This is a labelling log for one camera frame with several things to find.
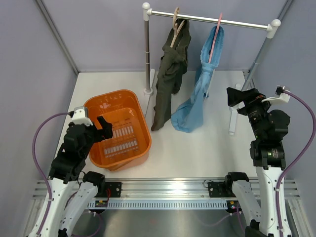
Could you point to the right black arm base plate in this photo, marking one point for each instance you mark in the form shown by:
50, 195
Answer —
218, 189

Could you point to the white slotted cable duct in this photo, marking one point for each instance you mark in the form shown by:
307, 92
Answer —
158, 205

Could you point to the light blue shorts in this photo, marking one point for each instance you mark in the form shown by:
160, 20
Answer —
189, 115

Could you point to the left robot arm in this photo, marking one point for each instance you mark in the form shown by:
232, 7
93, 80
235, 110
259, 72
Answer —
61, 210

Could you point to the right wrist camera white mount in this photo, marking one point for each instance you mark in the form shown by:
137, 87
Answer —
281, 96

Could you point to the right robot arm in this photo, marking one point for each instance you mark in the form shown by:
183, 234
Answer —
266, 217

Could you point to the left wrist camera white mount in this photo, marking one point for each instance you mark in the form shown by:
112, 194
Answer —
80, 116

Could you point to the orange plastic laundry basket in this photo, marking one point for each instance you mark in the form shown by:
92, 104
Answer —
131, 139

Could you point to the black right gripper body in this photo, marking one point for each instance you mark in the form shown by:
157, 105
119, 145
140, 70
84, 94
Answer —
256, 106

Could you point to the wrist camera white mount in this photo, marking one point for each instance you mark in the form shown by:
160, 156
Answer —
80, 116
281, 96

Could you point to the beige wooden hanger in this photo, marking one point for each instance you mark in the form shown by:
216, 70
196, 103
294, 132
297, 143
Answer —
175, 26

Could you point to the olive green shorts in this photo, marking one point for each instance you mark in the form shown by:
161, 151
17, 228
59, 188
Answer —
173, 64

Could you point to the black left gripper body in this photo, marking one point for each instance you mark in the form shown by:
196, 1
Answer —
94, 135

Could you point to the pink plastic hanger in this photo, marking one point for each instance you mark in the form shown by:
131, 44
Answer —
215, 37

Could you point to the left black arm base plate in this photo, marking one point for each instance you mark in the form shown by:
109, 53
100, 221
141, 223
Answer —
113, 189

